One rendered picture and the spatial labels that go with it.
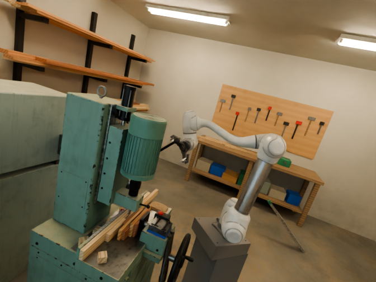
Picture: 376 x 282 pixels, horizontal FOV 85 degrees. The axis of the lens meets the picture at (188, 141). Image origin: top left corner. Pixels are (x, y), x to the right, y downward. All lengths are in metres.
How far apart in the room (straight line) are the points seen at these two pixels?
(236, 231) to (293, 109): 3.14
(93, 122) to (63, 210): 0.54
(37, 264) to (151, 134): 0.93
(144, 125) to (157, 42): 4.08
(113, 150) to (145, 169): 0.18
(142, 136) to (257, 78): 3.50
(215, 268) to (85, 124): 1.31
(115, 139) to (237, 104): 3.39
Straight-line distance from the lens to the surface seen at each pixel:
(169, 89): 4.65
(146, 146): 0.98
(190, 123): 1.48
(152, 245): 1.16
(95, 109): 1.06
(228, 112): 4.24
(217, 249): 1.61
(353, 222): 4.96
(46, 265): 1.44
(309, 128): 4.29
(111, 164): 1.10
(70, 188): 1.26
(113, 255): 1.10
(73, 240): 1.31
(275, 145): 1.29
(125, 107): 1.05
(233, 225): 1.43
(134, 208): 1.17
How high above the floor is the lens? 1.68
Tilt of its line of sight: 14 degrees down
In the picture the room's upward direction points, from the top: 15 degrees clockwise
